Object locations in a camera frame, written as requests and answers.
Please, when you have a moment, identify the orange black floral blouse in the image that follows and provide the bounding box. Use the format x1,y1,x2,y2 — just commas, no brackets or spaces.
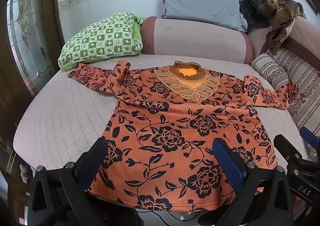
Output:
69,60,299,211

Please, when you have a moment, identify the beige striped floral cushion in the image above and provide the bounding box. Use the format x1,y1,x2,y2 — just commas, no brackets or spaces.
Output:
250,46,320,158

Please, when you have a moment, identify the pink headboard cushion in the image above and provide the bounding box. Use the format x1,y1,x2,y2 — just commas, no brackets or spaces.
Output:
247,17,320,70

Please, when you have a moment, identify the black fuzzy garment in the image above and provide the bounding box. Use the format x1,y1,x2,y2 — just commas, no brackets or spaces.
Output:
239,0,274,30

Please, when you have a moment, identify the pink cylindrical bolster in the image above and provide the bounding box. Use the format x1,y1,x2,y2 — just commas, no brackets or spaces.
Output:
140,16,254,64

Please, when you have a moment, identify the green white checkered pillow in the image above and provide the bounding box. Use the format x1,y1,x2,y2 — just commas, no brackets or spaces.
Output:
57,12,144,71

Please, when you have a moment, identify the wooden stained glass door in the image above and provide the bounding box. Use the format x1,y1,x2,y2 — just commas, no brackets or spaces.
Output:
1,0,64,172

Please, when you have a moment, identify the grey pillow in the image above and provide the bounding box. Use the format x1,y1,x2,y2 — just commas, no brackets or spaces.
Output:
162,0,248,32

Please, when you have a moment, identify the black cable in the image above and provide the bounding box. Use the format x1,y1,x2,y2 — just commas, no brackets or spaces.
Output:
147,209,201,226

